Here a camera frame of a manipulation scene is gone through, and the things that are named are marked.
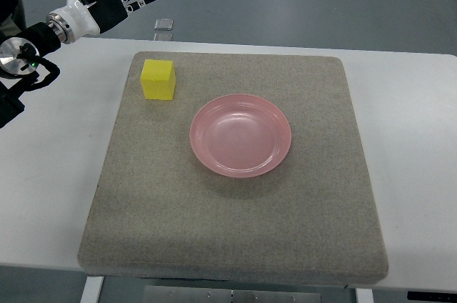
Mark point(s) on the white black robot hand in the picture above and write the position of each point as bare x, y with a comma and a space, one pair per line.
75, 20

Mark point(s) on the yellow foam block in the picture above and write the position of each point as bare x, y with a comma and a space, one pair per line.
158, 79

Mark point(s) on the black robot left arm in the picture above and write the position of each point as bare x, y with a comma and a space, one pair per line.
23, 55

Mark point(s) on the upper silver floor plate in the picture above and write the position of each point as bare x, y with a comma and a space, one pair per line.
164, 24

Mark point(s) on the silver floor plate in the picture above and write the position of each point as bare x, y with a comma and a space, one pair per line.
164, 24
163, 36

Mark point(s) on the lower silver floor plate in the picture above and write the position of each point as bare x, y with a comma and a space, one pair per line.
163, 36

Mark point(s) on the pink plastic plate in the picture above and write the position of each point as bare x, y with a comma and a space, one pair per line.
240, 136

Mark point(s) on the grey foam mat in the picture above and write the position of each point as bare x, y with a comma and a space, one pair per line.
159, 212

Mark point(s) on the white table leg left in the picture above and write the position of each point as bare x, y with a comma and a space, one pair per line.
92, 290

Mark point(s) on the grey metal base plate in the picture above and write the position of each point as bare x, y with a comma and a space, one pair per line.
192, 294

